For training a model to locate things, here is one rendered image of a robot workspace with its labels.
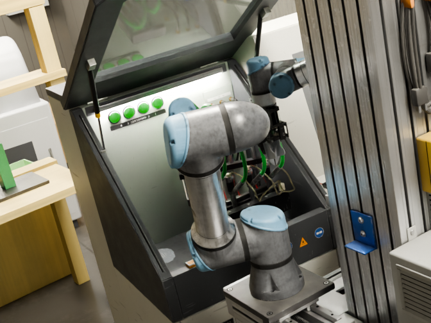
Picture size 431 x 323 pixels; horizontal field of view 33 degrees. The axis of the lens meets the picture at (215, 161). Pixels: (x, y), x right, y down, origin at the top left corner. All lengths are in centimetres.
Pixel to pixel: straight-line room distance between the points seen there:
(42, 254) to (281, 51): 251
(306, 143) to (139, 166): 65
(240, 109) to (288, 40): 129
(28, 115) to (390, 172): 394
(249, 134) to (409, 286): 49
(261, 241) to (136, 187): 105
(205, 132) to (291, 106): 128
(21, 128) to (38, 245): 96
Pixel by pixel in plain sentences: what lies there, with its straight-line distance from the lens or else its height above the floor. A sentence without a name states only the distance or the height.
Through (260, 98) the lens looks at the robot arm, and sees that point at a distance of 232.
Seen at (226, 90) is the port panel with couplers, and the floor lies 134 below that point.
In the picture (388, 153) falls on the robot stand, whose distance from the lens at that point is 166.
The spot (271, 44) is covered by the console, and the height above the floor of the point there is 150.
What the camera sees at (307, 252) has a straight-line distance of 266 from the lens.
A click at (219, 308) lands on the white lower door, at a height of 77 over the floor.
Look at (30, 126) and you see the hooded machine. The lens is 535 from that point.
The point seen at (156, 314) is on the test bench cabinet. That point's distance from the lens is 264.
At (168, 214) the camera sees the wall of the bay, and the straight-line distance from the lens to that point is 295.
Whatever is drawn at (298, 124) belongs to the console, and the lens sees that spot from 284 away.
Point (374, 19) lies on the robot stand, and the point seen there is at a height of 175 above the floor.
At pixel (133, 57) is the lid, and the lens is 256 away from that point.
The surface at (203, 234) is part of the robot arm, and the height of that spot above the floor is 128.
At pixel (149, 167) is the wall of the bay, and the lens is 287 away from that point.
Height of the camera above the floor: 204
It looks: 19 degrees down
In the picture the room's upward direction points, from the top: 13 degrees counter-clockwise
